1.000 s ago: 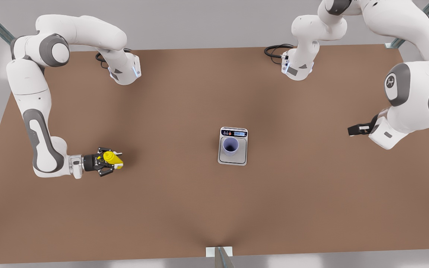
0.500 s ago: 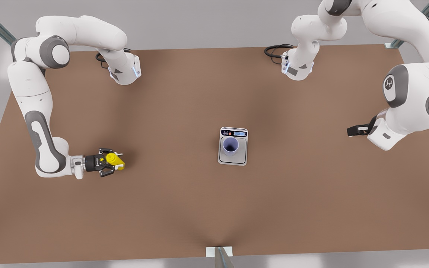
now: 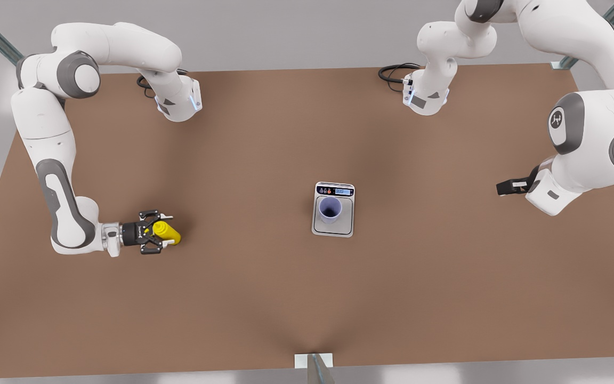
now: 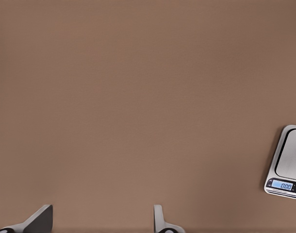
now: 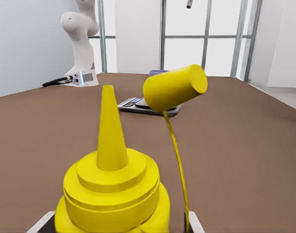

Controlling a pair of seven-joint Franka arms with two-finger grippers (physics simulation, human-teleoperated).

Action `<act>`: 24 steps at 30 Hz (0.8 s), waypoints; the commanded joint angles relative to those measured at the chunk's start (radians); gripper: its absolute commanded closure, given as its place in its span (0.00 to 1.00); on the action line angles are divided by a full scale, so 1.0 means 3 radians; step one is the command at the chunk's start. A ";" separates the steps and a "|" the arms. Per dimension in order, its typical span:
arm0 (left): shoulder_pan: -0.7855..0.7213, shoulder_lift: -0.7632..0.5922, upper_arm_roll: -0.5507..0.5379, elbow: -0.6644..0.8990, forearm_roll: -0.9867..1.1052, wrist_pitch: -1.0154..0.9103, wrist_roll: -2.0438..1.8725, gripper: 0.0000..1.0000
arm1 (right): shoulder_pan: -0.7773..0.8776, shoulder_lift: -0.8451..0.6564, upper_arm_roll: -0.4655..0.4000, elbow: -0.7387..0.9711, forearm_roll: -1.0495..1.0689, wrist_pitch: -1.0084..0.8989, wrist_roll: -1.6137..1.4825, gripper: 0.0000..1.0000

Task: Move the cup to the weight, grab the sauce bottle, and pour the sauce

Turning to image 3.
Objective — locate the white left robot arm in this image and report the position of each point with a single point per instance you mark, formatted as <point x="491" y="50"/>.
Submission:
<point x="589" y="133"/>

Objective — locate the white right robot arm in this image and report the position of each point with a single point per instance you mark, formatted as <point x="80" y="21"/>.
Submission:
<point x="51" y="133"/>

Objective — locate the yellow sauce bottle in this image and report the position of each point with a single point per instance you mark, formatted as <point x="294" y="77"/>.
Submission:
<point x="168" y="232"/>

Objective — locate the silver kitchen scale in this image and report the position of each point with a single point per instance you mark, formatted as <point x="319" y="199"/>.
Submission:
<point x="333" y="228"/>

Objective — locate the pale purple cup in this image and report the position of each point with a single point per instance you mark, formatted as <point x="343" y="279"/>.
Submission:
<point x="330" y="209"/>

